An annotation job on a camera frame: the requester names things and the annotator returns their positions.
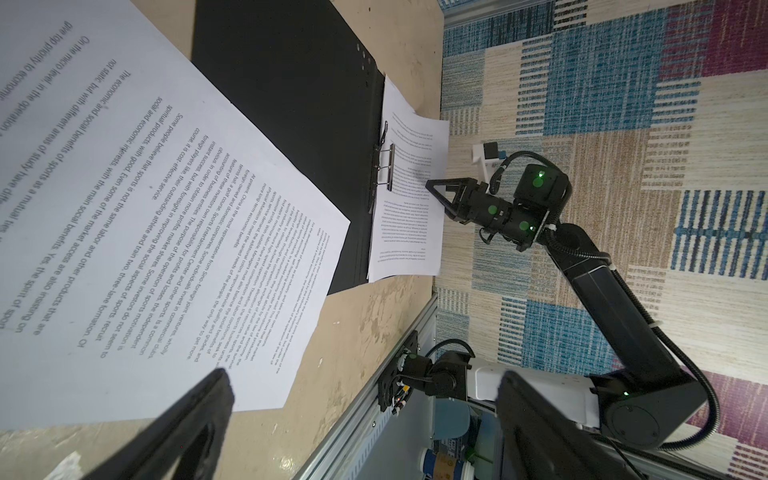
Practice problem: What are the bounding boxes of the orange black file folder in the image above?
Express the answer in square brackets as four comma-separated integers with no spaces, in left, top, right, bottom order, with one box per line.
[191,0,384,293]

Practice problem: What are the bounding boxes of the text paper sheet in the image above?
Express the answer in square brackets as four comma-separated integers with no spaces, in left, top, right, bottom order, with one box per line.
[1,1,349,430]

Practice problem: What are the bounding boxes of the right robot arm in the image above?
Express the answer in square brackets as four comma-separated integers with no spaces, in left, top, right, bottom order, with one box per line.
[426,153,721,452]

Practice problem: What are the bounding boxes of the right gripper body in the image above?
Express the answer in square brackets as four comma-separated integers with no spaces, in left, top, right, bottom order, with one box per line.
[458,179,537,251]

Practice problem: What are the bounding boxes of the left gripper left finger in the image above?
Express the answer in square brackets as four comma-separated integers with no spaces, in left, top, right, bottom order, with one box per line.
[85,368,235,479]

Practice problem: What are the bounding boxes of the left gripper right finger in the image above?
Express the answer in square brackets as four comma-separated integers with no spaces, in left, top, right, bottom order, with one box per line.
[495,371,636,479]

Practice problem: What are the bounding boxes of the silver folder clip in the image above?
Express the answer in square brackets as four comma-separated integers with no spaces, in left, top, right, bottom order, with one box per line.
[369,120,396,214]

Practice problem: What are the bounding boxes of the large front text sheet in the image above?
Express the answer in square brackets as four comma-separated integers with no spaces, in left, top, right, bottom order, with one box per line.
[367,78,449,283]

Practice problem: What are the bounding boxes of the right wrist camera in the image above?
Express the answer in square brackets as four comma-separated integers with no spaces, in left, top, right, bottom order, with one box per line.
[471,142,501,183]

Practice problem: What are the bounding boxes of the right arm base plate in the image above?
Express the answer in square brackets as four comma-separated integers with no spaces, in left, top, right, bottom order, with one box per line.
[376,330,423,415]

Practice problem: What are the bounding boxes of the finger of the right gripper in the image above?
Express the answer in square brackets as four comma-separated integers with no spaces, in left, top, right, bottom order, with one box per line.
[425,177,474,224]

